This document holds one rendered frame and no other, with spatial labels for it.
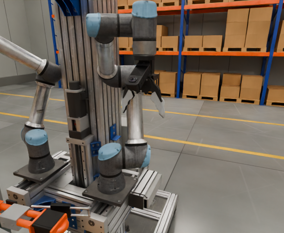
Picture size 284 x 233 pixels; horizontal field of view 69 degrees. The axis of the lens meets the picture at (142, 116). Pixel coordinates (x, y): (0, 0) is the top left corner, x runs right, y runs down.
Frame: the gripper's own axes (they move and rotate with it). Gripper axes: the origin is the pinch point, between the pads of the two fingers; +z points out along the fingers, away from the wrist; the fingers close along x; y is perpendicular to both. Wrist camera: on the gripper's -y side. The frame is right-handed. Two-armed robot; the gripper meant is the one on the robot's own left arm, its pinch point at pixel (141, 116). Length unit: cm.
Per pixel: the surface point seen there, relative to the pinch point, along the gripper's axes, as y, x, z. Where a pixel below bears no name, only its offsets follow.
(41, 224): -28.7, 21.0, 27.7
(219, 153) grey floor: 284, -31, 152
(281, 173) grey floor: 256, -118, 152
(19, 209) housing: -26, 33, 29
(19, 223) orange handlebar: -30, 29, 30
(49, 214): -24.7, 21.9, 27.7
